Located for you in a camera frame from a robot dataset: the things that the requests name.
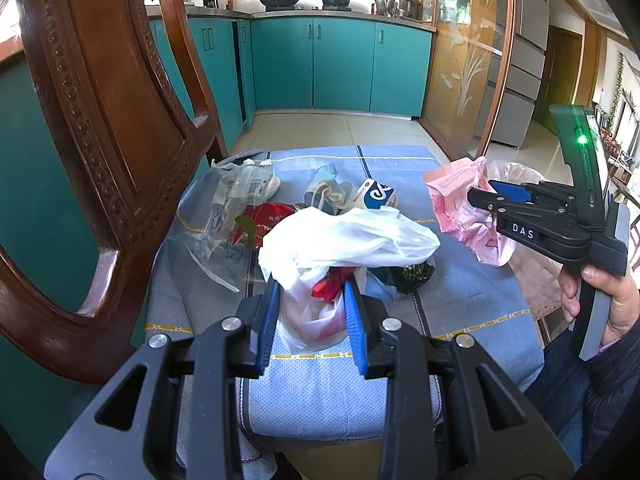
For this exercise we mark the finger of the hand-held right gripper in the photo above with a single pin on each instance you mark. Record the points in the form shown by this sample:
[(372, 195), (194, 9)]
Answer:
[(482, 200), (505, 188)]

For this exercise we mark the person's right forearm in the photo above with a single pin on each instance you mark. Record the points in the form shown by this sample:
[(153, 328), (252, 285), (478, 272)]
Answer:
[(620, 390)]

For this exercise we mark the white plastic bag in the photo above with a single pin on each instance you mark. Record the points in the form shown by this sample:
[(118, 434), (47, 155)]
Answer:
[(340, 235)]

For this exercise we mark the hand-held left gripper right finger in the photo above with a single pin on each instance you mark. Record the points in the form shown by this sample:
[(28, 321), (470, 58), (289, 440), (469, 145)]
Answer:
[(352, 320)]

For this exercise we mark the white lattice wastebasket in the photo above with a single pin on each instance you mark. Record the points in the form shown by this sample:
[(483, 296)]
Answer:
[(540, 285)]

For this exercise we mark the blue and white carton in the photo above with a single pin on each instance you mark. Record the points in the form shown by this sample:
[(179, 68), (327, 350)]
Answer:
[(376, 194)]

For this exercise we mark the person's leg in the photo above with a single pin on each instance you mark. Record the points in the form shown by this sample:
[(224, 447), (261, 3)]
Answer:
[(560, 390)]

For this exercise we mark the blue tablecloth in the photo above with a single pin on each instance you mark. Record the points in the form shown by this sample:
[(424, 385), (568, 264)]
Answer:
[(465, 305)]

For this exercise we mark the clear plastic wrapper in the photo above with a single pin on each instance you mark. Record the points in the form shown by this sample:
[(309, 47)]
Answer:
[(215, 245)]

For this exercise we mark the clear printed plastic bag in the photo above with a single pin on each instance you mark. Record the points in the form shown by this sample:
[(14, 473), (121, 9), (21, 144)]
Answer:
[(240, 180)]

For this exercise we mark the red printed foil packet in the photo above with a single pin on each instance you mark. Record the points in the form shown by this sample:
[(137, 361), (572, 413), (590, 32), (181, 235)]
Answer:
[(270, 216)]

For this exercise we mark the red wrapper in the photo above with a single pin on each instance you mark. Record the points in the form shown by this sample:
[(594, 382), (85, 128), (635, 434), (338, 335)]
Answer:
[(327, 287)]

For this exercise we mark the light blue face mask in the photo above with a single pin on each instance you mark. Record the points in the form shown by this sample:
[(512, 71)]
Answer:
[(324, 175)]

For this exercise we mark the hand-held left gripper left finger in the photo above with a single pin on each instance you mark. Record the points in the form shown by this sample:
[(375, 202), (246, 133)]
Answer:
[(272, 310)]

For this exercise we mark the pink plastic bag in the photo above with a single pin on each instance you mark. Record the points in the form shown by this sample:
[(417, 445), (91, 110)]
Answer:
[(450, 195)]

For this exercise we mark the green hanging garland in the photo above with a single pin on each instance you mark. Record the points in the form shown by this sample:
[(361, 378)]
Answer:
[(619, 80)]

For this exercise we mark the white tissue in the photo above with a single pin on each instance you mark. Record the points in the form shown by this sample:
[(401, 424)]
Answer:
[(345, 199)]

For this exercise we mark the carved wooden chair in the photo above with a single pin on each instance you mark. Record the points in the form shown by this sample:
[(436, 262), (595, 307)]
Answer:
[(100, 110)]

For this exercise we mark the steel stock pot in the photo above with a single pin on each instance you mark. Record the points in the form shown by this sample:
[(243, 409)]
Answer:
[(402, 5)]

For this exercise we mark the etched glass sliding door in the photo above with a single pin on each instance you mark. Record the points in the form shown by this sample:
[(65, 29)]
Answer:
[(465, 60)]

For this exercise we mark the wooden door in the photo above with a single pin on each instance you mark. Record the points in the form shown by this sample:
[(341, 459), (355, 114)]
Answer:
[(560, 80)]

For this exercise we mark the person's right hand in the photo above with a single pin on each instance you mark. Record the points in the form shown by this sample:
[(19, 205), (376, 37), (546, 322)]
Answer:
[(620, 305)]

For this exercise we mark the dark green wrapper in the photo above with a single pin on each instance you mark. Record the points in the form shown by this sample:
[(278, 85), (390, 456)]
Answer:
[(410, 275)]

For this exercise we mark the grey refrigerator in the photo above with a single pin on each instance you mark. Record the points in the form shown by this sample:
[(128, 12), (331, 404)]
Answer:
[(525, 60)]

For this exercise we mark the green leaf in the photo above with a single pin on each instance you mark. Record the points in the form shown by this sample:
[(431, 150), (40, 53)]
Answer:
[(245, 226)]

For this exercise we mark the gas stove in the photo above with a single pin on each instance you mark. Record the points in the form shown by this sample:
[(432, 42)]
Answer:
[(310, 8)]

